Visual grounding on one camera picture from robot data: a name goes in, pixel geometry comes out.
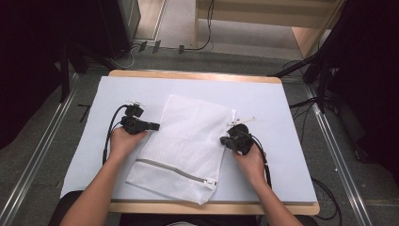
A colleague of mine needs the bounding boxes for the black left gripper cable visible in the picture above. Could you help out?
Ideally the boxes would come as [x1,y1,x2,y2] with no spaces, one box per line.
[102,104,129,166]

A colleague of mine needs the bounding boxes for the person's dark clothing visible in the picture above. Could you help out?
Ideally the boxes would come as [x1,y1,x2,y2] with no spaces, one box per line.
[46,189,314,226]

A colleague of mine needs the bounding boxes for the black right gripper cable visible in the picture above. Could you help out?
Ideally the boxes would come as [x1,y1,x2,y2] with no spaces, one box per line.
[240,129,273,190]

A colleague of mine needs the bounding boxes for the white mesh laundry bag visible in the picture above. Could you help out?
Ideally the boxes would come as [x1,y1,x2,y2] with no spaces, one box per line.
[125,93,237,205]

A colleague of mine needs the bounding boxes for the pale blue table mat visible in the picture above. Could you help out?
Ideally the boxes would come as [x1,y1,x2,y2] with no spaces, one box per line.
[59,75,318,203]

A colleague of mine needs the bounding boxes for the metal floor rail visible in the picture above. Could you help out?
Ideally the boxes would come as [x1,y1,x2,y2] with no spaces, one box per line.
[304,84,375,226]
[0,73,80,226]

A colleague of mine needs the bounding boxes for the person's left hand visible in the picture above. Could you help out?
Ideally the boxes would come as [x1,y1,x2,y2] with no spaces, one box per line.
[108,126,149,162]

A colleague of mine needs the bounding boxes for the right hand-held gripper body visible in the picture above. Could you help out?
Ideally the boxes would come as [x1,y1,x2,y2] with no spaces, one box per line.
[224,116,257,156]

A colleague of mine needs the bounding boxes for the black metal stand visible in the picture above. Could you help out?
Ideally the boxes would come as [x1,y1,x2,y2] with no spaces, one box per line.
[57,43,120,104]
[267,46,338,115]

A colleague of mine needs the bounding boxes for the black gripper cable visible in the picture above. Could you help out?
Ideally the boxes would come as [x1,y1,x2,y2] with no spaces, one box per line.
[240,129,273,190]
[102,104,129,166]

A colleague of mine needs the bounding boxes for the black hanging cable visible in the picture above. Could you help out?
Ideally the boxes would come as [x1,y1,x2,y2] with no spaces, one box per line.
[184,0,215,52]

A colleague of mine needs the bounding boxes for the light wooden frame furniture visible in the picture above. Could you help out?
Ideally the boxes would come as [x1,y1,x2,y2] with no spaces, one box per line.
[193,0,346,59]

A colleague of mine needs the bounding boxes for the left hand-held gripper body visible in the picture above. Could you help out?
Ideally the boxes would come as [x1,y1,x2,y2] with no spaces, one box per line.
[120,99,149,136]

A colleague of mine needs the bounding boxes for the person's right hand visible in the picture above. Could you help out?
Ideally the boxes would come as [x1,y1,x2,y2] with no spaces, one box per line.
[231,142,268,188]

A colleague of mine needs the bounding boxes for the black floor cable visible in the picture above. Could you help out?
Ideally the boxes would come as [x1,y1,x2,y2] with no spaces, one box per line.
[310,177,343,221]

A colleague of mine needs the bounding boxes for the dark cabinet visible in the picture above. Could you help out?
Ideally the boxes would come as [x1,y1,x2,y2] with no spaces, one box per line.
[97,0,142,60]

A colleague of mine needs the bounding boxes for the wooden table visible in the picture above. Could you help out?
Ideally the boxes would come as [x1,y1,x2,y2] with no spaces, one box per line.
[58,69,321,217]

